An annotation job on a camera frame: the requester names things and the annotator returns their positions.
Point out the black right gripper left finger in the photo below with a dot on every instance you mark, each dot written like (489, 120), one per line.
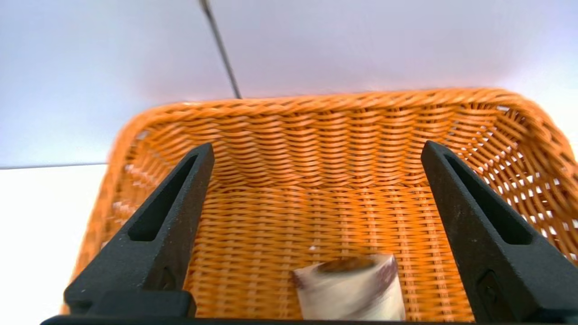
(153, 253)

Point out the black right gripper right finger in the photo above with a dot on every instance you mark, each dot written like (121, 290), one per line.
(492, 243)

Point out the chocolate blueberry cake slice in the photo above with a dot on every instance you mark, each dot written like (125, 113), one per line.
(352, 293)

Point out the orange wicker basket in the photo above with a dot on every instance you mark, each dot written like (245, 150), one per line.
(316, 158)

